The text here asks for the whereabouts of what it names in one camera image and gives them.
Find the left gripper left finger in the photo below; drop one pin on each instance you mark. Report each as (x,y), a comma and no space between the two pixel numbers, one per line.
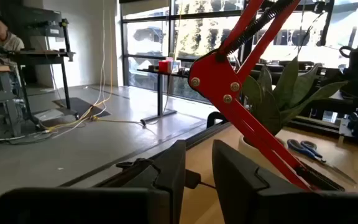
(160,193)

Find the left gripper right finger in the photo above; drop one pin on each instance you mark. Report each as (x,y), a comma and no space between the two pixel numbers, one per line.
(244,193)

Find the green plant in white pot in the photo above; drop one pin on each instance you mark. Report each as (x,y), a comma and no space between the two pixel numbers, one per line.
(269,109)

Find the red desk lamp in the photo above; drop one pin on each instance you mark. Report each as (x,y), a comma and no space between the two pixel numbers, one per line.
(216,84)

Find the dark floor mat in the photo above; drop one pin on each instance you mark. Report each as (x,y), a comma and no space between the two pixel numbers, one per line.
(79,105)

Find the red box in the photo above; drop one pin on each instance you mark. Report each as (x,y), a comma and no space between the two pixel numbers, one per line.
(165,66)

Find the black standing desk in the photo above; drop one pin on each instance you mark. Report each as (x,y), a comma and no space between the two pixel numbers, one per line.
(42,57)

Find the person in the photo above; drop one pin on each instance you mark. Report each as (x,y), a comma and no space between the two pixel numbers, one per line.
(0,37)

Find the black pedestal table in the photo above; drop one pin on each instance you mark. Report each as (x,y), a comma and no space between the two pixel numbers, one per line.
(160,93)

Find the black window frame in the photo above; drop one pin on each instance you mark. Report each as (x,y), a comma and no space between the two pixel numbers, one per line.
(148,18)

